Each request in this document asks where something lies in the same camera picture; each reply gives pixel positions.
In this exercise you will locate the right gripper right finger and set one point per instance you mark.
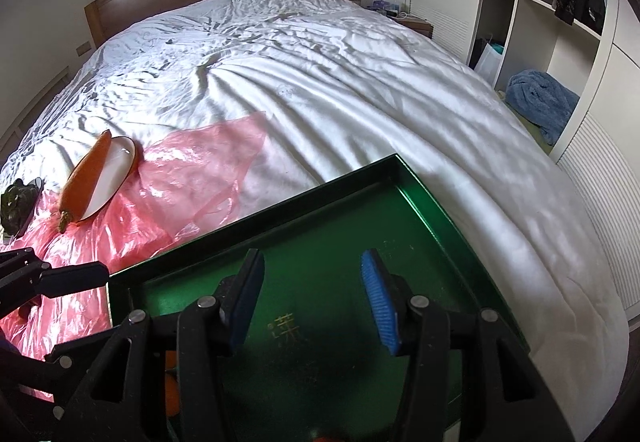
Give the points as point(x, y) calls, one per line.
point(465, 370)

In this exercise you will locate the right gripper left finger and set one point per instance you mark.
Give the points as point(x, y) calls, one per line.
point(122, 395)

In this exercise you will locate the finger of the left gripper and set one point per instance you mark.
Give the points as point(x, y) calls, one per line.
point(64, 281)

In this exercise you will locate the green tray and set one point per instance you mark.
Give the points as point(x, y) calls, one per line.
point(312, 364)

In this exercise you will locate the red apple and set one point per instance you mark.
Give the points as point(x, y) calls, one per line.
point(172, 392)

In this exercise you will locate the carrot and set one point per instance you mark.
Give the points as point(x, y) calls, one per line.
point(78, 190)

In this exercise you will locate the orange rimmed white plate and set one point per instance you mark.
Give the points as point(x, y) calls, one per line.
point(121, 160)

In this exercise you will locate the pink plastic sheet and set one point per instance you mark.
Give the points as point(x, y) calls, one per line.
point(186, 185)

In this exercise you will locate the blue blanket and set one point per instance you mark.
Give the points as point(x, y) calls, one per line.
point(543, 101)

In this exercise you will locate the white paper bag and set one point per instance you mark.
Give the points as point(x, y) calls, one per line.
point(488, 65)

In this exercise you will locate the white bed sheet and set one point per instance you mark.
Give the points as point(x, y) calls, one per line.
point(314, 89)

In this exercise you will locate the wooden nightstand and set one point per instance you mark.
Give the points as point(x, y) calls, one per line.
point(416, 24)

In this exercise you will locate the white wardrobe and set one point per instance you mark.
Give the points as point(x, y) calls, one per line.
point(599, 146)

